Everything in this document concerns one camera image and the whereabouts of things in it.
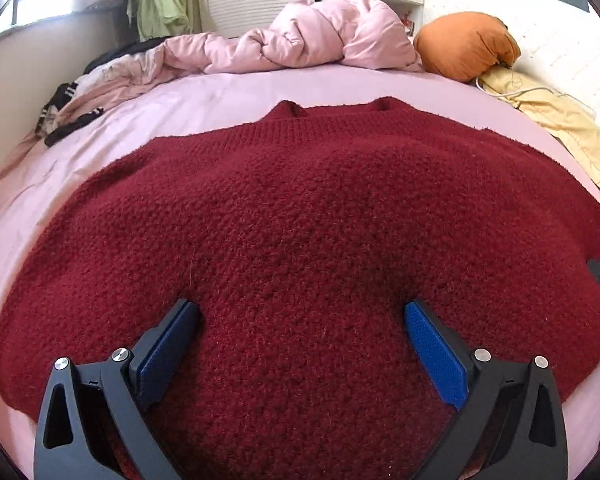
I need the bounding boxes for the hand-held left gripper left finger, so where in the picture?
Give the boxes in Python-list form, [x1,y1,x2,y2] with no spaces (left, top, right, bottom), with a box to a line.
[32,298,201,480]

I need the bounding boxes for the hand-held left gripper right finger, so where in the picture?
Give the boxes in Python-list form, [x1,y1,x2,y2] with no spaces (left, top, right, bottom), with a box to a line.
[403,299,570,480]

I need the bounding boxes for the dark red knit cardigan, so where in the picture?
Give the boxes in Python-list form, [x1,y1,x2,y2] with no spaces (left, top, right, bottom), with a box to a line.
[0,97,600,480]

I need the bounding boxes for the green hanging clothes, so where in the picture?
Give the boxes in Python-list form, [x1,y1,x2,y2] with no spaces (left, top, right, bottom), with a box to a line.
[126,0,197,42]

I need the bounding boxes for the yellow pillow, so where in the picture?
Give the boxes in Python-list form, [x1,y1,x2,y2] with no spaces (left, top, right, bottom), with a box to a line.
[480,66,600,203]

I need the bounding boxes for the white padded headboard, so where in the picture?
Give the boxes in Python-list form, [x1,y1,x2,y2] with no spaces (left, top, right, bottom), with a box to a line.
[422,0,600,146]

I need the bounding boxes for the pink bed sheet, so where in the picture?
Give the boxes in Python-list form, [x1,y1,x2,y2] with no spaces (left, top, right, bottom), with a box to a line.
[0,62,600,461]

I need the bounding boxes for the black white striped garment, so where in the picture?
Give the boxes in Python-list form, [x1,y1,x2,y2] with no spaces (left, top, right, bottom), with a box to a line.
[34,80,106,148]

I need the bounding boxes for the orange pillow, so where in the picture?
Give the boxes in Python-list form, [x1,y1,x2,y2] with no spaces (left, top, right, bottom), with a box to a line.
[413,11,522,84]

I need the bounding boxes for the white patterned cloth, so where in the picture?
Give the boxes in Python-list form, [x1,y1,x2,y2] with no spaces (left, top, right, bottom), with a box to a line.
[75,55,146,91]

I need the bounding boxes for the pink duvet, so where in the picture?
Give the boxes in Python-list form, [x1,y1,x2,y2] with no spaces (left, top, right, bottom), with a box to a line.
[67,0,423,111]

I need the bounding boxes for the white cable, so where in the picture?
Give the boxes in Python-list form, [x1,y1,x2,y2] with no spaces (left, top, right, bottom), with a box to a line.
[475,76,600,116]

